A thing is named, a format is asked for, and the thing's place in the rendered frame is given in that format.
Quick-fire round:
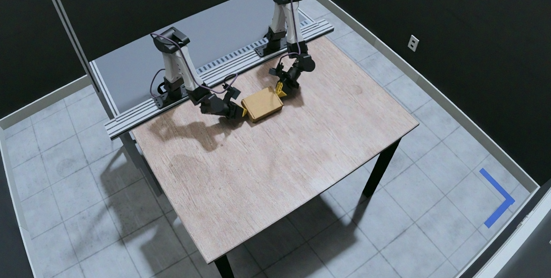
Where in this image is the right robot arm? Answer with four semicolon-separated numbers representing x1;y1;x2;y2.
153;27;241;115

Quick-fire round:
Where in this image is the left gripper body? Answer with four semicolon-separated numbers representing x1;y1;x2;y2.
277;67;301;94

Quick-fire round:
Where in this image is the grey aluminium crossbar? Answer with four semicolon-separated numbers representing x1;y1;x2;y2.
104;19;334;141

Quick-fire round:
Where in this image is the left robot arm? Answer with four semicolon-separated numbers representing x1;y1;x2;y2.
254;0;316;77

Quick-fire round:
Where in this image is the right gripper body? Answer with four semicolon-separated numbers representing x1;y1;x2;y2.
214;101;244;120

